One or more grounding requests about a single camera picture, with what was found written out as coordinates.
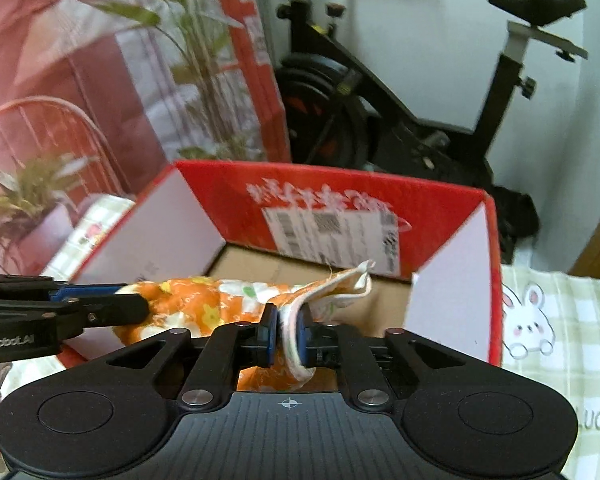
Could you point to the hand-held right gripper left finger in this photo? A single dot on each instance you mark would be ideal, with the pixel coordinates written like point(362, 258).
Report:
point(268, 335)

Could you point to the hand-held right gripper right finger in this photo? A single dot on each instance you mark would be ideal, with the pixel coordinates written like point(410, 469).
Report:
point(303, 342)

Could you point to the dark cloth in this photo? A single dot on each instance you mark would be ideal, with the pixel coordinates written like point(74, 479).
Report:
point(517, 220)

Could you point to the red strawberry print cardboard box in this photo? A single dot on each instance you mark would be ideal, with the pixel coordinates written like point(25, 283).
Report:
point(330, 185)

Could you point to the green checked bunny tablecloth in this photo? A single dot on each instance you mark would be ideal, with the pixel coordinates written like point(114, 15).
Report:
point(580, 335)

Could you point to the black exercise bike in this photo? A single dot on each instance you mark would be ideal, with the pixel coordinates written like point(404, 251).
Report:
point(360, 125)

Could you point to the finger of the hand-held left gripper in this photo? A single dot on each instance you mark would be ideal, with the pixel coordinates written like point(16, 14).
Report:
point(112, 310)
point(87, 291)

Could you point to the orange floral cloth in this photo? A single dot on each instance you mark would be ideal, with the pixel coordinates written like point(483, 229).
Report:
point(195, 300)

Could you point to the red wall poster with plants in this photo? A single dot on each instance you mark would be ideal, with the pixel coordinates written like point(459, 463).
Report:
point(55, 35)

